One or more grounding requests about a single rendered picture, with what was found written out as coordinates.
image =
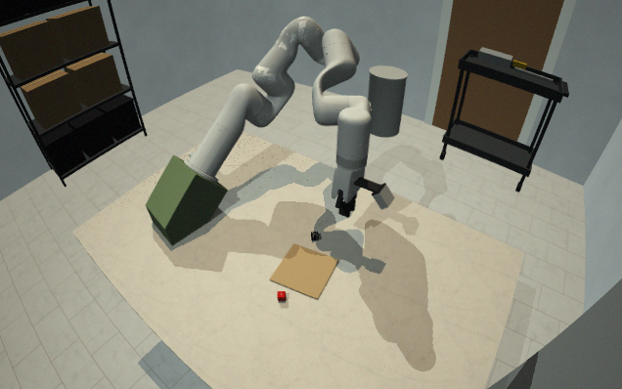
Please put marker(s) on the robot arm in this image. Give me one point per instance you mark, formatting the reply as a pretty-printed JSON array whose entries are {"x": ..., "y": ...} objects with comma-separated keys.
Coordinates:
[{"x": 354, "y": 123}]

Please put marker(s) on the tan flat mat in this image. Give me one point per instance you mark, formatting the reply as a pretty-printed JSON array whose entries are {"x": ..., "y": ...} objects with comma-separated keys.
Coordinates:
[{"x": 305, "y": 271}]

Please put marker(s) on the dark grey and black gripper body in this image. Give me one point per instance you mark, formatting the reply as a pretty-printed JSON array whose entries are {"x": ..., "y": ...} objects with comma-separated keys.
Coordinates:
[{"x": 343, "y": 179}]

